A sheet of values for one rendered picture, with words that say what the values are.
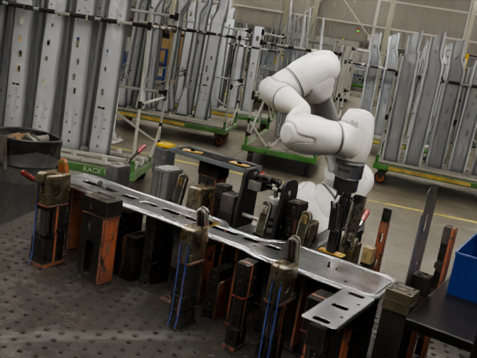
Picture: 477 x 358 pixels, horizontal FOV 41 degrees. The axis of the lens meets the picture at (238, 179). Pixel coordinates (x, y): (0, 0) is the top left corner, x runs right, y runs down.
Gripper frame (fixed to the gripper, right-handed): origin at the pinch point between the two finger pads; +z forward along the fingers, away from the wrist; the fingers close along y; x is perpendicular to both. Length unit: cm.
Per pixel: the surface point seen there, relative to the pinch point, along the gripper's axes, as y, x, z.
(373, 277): -4.2, 13.4, 8.8
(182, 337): 25, -34, 39
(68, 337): 52, -57, 39
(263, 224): -12.0, -31.5, 6.6
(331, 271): 3.3, 2.5, 8.9
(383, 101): -919, -305, 21
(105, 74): -275, -362, 3
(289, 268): 22.4, -3.1, 4.9
